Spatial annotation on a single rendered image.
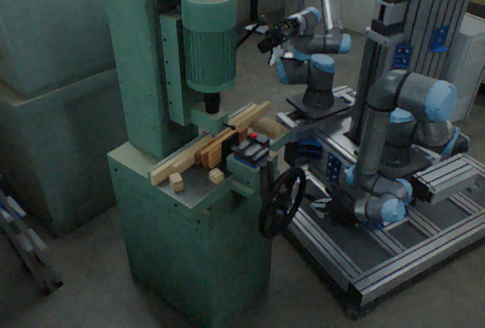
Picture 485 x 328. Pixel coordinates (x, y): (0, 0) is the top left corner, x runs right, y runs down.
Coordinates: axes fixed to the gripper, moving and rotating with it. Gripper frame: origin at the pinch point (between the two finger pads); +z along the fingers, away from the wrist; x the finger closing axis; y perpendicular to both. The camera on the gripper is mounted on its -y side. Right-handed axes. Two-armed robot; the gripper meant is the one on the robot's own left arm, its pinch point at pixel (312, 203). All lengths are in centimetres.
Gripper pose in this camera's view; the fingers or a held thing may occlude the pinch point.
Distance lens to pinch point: 182.2
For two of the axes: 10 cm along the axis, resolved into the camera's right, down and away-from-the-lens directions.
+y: 3.9, 8.8, 2.7
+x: 6.3, -4.7, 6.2
